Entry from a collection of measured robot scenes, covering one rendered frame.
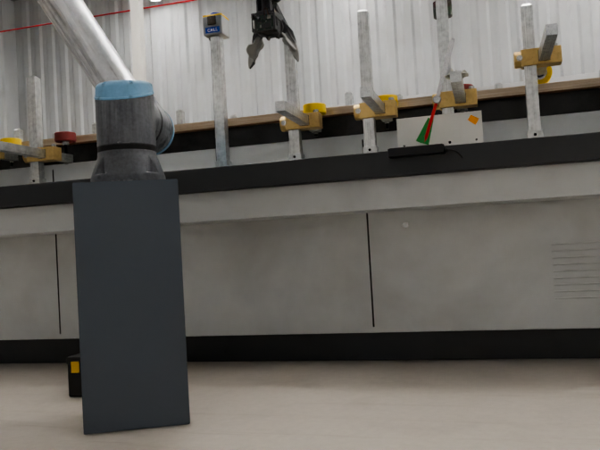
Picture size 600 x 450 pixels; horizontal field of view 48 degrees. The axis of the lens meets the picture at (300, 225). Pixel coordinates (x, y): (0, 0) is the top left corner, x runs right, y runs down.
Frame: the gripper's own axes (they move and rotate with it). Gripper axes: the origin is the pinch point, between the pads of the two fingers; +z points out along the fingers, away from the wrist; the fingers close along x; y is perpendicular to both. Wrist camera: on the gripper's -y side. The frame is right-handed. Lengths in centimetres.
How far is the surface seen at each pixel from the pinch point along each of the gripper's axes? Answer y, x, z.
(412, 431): 33, 40, 94
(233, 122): -45, -35, 6
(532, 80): -34, 70, 6
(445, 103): -31, 44, 10
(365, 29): -30.2, 20.3, -16.1
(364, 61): -30.2, 19.4, -6.0
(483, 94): -51, 54, 5
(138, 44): -117, -118, -55
